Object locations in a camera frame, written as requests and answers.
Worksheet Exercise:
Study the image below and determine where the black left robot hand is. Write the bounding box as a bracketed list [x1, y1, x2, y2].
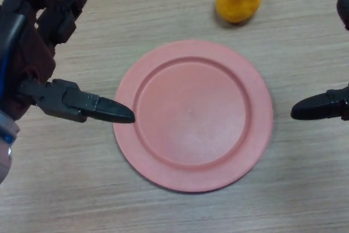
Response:
[0, 0, 136, 124]

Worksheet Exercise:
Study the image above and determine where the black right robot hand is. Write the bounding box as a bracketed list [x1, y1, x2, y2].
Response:
[290, 0, 349, 121]

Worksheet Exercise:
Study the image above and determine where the pink round plate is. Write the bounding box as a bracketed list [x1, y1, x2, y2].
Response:
[112, 39, 274, 193]

